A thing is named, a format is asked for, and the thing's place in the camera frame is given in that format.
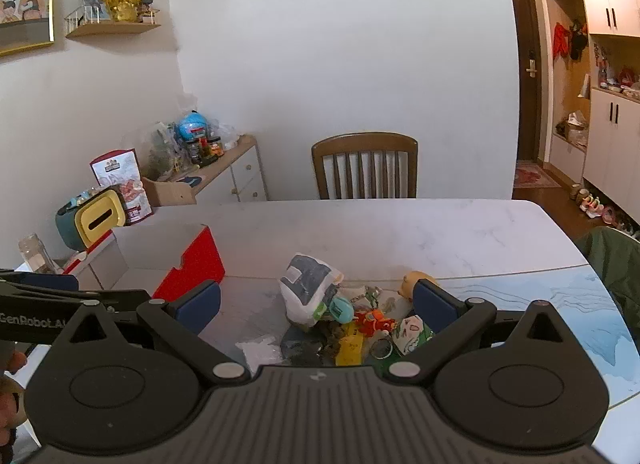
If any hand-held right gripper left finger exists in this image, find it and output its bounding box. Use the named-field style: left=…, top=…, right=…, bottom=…
left=50, top=280, right=251, bottom=387

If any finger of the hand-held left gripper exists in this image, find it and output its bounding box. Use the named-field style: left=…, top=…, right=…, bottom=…
left=60, top=290, right=153, bottom=317
left=0, top=269, right=81, bottom=294

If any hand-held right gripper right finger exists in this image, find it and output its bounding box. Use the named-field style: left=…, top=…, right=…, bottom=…
left=385, top=278, right=588, bottom=387

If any red cardboard box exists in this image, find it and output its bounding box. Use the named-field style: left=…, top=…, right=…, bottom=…
left=62, top=223, right=227, bottom=306

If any red toy keychain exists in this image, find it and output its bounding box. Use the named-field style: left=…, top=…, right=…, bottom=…
left=353, top=309, right=397, bottom=338

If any yellow snack packet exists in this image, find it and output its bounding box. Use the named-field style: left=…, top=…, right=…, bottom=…
left=335, top=323, right=370, bottom=368

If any white grey plastic bag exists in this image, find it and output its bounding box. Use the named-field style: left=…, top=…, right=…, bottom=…
left=278, top=254, right=346, bottom=329

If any dark plastic packet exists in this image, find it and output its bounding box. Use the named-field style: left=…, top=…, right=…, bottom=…
left=280, top=323, right=342, bottom=368

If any person's left hand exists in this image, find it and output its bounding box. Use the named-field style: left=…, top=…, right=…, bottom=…
left=0, top=348, right=30, bottom=450

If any glass jar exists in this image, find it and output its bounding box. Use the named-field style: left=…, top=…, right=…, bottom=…
left=19, top=234, right=57, bottom=275

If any green white packet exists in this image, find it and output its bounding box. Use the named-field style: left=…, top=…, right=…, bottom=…
left=390, top=314, right=436, bottom=356

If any yellow plush toy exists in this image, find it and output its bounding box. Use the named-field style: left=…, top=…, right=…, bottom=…
left=397, top=270, right=442, bottom=303

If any silver foil packet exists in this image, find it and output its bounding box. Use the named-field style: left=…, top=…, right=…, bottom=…
left=345, top=284, right=402, bottom=316

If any yellow green tissue box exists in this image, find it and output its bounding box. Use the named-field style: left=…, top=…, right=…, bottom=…
left=55, top=185, right=126, bottom=252

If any blue printed table mat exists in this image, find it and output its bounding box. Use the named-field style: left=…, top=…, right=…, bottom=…
left=220, top=264, right=640, bottom=464

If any brown cardboard box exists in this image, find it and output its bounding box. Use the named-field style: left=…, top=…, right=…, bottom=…
left=141, top=174, right=199, bottom=208

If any red white snack bag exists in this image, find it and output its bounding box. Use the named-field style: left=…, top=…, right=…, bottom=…
left=90, top=148, right=155, bottom=226

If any white wooden sideboard cabinet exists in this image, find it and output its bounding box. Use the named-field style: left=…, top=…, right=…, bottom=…
left=145, top=134, right=269, bottom=206

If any clear bag of plants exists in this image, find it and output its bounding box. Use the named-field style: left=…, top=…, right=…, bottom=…
left=139, top=121, right=187, bottom=181

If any red patterned rug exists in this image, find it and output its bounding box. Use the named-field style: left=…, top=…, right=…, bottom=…
left=514, top=166, right=562, bottom=190

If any wooden chair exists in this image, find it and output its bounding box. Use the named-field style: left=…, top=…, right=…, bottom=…
left=311, top=132, right=419, bottom=201

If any blue globe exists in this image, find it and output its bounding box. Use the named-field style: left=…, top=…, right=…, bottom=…
left=177, top=111, right=209, bottom=143

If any green jacket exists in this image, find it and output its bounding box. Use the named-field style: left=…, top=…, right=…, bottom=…
left=574, top=226, right=640, bottom=326

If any row of shoes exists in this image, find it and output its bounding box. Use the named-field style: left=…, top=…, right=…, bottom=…
left=570, top=184, right=640, bottom=241

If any red hanging garment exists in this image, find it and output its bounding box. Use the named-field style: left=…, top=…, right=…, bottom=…
left=552, top=21, right=571, bottom=64

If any dark wooden door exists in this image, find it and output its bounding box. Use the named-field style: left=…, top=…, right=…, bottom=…
left=506, top=0, right=544, bottom=166

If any metal key ring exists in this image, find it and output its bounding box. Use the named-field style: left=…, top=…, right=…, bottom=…
left=369, top=338, right=395, bottom=361

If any teal round keychain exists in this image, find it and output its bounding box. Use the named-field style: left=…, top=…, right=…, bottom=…
left=327, top=296, right=355, bottom=323

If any wooden wall shelf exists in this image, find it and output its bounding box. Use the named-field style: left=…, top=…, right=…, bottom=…
left=64, top=6, right=162, bottom=40

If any small photo frame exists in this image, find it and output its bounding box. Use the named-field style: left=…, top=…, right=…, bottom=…
left=77, top=0, right=109, bottom=21

